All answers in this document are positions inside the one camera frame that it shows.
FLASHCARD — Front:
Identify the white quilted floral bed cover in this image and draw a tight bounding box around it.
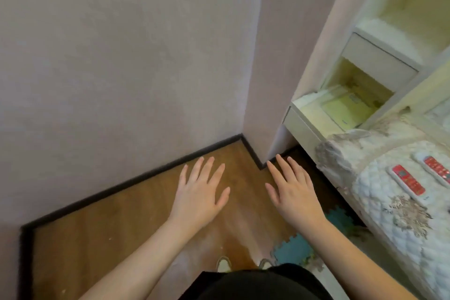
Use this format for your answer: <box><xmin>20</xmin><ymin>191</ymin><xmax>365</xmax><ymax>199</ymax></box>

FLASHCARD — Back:
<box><xmin>314</xmin><ymin>113</ymin><xmax>450</xmax><ymax>300</ymax></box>

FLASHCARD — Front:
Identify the person's right forearm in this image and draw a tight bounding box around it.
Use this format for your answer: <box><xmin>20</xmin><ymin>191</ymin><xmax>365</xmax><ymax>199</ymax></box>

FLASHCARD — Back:
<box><xmin>300</xmin><ymin>221</ymin><xmax>420</xmax><ymax>300</ymax></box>

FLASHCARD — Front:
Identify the person's black clothing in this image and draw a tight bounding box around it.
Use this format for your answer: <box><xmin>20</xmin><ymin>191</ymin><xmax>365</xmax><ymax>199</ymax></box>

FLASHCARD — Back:
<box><xmin>177</xmin><ymin>263</ymin><xmax>334</xmax><ymax>300</ymax></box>

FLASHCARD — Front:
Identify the white cabinet drawer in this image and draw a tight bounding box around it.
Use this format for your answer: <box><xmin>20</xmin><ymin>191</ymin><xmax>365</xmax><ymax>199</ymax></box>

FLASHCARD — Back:
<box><xmin>340</xmin><ymin>32</ymin><xmax>420</xmax><ymax>94</ymax></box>

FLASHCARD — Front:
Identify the white red remote control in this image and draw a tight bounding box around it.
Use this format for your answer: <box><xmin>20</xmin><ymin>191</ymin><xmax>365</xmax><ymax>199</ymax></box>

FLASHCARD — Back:
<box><xmin>413</xmin><ymin>151</ymin><xmax>450</xmax><ymax>188</ymax></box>
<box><xmin>386</xmin><ymin>164</ymin><xmax>432</xmax><ymax>206</ymax></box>

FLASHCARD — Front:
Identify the blue foam puzzle mat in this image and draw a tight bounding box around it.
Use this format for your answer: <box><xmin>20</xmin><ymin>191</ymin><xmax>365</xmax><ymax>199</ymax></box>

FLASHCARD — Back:
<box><xmin>270</xmin><ymin>204</ymin><xmax>370</xmax><ymax>273</ymax></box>

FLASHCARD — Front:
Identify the black baseboard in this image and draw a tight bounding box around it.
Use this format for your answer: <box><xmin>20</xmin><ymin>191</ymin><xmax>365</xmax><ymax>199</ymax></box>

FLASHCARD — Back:
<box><xmin>19</xmin><ymin>133</ymin><xmax>269</xmax><ymax>300</ymax></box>

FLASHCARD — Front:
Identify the white bedside cabinet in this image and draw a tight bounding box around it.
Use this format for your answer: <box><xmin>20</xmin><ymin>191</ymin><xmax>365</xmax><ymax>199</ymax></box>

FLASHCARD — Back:
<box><xmin>282</xmin><ymin>0</ymin><xmax>450</xmax><ymax>152</ymax></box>

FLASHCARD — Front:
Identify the person's left hand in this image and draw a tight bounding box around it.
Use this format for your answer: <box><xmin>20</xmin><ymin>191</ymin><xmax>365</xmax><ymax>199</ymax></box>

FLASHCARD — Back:
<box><xmin>168</xmin><ymin>156</ymin><xmax>231</xmax><ymax>231</ymax></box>

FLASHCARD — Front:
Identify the person's left forearm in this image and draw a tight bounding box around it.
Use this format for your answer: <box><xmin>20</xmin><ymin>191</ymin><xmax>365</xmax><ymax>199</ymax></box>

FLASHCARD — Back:
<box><xmin>78</xmin><ymin>218</ymin><xmax>209</xmax><ymax>300</ymax></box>

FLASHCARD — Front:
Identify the yellow booklet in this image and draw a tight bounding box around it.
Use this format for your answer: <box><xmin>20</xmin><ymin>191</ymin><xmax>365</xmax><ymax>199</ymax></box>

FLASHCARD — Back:
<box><xmin>321</xmin><ymin>94</ymin><xmax>379</xmax><ymax>132</ymax></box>

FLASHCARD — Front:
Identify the person's left shoe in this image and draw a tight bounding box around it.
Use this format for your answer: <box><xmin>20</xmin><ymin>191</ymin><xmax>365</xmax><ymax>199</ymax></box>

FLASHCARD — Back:
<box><xmin>215</xmin><ymin>256</ymin><xmax>233</xmax><ymax>273</ymax></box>

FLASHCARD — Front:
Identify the person's right hand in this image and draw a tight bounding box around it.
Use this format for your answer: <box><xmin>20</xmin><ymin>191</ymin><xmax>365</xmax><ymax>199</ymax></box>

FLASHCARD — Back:
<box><xmin>264</xmin><ymin>154</ymin><xmax>328</xmax><ymax>238</ymax></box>

